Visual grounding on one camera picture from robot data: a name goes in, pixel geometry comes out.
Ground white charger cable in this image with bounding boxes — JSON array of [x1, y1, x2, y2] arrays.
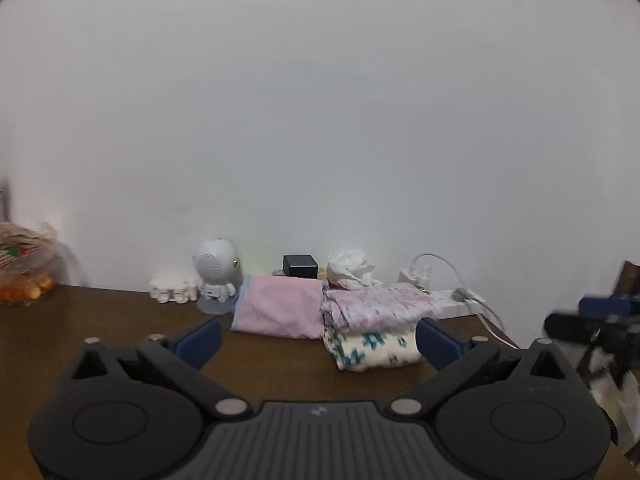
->
[[410, 252, 519, 348]]

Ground cream green-flower folded cloth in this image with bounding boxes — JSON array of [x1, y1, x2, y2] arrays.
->
[[322, 326, 423, 373]]

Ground white power strip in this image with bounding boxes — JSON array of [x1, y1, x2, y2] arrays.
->
[[430, 289, 484, 320]]

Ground white letter ornament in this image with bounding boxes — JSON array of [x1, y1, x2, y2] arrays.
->
[[150, 280, 201, 304]]

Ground green spray bottle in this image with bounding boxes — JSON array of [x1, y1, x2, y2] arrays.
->
[[398, 254, 433, 294]]

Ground folded pink cloth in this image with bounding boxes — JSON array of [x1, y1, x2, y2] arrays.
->
[[231, 275, 326, 339]]

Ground small black box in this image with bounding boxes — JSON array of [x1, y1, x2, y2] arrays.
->
[[283, 255, 319, 280]]

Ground white robot figurine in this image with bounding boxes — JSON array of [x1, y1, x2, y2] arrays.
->
[[193, 238, 240, 316]]

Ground pink floral garment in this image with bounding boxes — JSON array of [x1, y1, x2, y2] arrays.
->
[[320, 283, 444, 332]]

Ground clear snack bag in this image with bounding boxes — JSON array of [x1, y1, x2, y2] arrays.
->
[[0, 221, 62, 307]]

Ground crumpled white tissue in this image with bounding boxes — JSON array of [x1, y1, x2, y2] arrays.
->
[[326, 249, 381, 290]]

